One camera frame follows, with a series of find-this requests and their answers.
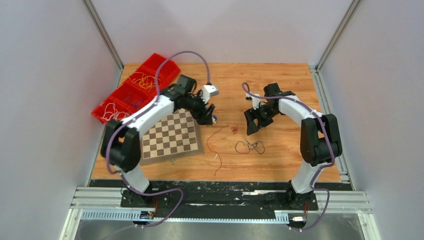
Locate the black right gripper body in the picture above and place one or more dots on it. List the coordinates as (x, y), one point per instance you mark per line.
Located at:
(264, 115)

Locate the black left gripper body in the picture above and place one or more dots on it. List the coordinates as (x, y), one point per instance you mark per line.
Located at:
(196, 106)

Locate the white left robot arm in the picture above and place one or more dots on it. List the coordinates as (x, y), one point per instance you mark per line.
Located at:
(121, 144)

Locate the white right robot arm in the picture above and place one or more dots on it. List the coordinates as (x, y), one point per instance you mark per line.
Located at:
(320, 141)

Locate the white blue toy car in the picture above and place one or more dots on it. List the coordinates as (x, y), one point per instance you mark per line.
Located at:
(213, 116)

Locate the wooden chessboard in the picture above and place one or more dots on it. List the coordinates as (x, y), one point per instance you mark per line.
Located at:
(176, 136)

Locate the red plastic bin tray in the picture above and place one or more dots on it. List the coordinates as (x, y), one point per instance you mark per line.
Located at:
(136, 91)

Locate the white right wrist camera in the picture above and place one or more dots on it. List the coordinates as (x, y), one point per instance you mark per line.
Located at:
(255, 100)

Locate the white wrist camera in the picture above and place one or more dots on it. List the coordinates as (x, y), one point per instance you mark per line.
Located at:
(208, 91)
(255, 100)

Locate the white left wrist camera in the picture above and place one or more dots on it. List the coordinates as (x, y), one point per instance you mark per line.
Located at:
(208, 91)

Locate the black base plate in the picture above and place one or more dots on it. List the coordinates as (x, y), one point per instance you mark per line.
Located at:
(210, 199)

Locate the aluminium frame rail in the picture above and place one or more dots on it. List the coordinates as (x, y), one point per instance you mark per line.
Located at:
(96, 203)

